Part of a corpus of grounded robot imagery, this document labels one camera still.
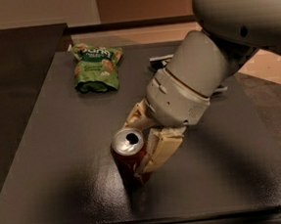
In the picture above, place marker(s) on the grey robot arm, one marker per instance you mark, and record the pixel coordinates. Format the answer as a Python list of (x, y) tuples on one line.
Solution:
[(232, 32)]

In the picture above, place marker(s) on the red coke can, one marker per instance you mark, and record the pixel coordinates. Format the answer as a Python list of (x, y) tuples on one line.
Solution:
[(128, 149)]

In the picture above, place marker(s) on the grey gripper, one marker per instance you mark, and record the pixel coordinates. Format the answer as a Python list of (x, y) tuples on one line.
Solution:
[(175, 97)]

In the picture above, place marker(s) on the green snack bag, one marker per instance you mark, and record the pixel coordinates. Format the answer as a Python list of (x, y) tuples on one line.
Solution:
[(96, 70)]

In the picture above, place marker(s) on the dark blue chip bag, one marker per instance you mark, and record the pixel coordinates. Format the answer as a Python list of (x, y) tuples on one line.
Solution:
[(160, 62)]

